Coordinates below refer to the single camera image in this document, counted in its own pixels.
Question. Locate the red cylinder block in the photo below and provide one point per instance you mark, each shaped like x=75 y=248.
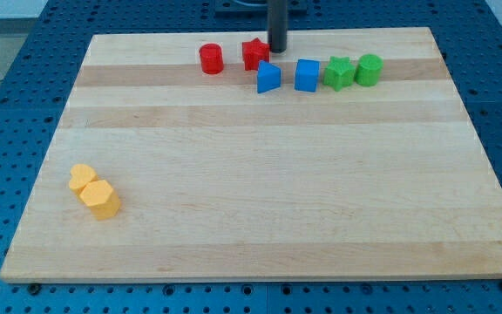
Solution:
x=211 y=58

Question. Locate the red star block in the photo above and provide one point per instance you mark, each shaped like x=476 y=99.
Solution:
x=253 y=52

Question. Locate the green star block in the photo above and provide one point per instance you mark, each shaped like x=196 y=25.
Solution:
x=339 y=73

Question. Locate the wooden board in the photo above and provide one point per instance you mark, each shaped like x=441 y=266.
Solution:
x=220 y=183

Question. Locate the blue triangle block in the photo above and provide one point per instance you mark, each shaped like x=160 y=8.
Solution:
x=269 y=77

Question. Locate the blue cube block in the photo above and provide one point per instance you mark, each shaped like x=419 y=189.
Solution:
x=306 y=75

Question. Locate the green cylinder block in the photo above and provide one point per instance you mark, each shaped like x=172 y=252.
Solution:
x=368 y=70

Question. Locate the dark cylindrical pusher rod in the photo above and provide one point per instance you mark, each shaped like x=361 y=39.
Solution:
x=277 y=16

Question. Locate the yellow hexagon block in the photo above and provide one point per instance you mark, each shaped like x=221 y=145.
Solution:
x=101 y=198

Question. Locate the yellow heart block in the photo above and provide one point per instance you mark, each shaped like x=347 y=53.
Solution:
x=81 y=175

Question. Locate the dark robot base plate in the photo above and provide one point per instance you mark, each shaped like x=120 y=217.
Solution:
x=232 y=7

